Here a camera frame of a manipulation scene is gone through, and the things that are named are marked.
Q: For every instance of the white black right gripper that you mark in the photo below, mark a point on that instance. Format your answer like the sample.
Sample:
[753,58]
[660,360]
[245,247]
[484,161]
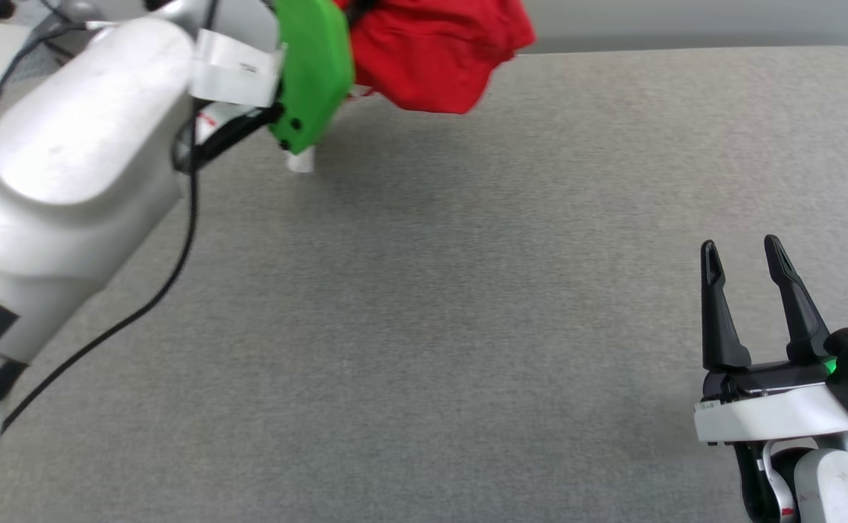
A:
[765,418]

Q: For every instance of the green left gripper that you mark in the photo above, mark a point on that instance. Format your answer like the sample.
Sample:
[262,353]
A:
[311,65]

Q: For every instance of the red white Bulls jersey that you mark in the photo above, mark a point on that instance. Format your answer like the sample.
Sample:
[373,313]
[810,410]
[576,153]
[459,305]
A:
[431,58]

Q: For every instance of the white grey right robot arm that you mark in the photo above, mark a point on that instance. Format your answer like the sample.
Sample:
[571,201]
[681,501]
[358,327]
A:
[830,487]

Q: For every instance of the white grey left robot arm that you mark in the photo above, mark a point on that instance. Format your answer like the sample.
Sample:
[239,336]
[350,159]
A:
[67,145]

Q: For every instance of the white tape label band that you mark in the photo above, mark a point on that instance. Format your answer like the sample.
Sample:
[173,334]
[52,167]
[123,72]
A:
[238,69]

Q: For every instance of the grey fabric table cover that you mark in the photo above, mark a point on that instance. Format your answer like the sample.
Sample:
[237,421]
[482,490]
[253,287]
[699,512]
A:
[467,290]

